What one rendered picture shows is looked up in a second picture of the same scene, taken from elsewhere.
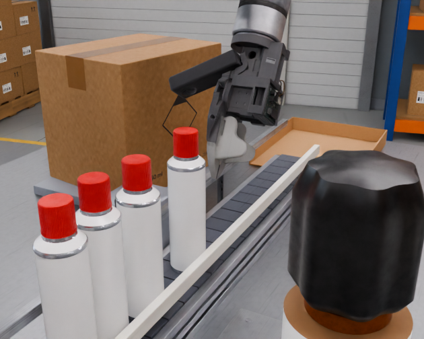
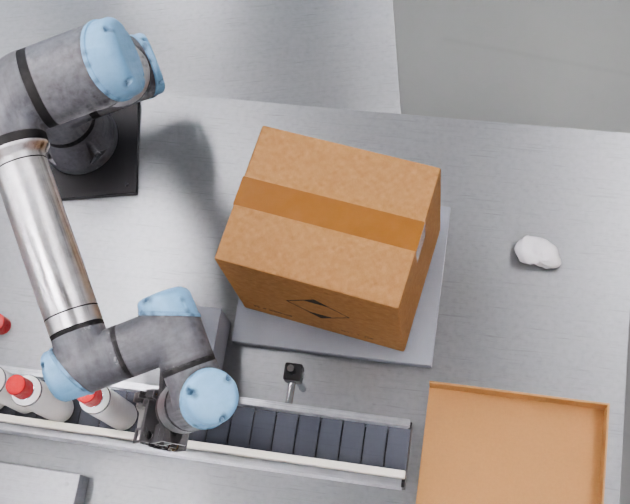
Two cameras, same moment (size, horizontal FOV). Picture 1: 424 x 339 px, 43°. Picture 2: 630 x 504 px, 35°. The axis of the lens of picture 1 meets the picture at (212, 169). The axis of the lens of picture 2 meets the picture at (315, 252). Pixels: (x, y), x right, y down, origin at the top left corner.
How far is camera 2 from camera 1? 1.72 m
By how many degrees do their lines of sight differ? 69
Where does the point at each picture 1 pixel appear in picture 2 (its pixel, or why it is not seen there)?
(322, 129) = (602, 458)
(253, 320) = (67, 487)
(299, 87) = not seen: outside the picture
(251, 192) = (278, 425)
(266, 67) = (157, 431)
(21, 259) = (141, 264)
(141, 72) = (246, 271)
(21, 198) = not seen: hidden behind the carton
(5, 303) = not seen: hidden behind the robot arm
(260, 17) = (161, 411)
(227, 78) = (151, 396)
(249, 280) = (165, 463)
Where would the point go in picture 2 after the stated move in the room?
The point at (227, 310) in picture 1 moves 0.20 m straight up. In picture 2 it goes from (119, 458) to (82, 440)
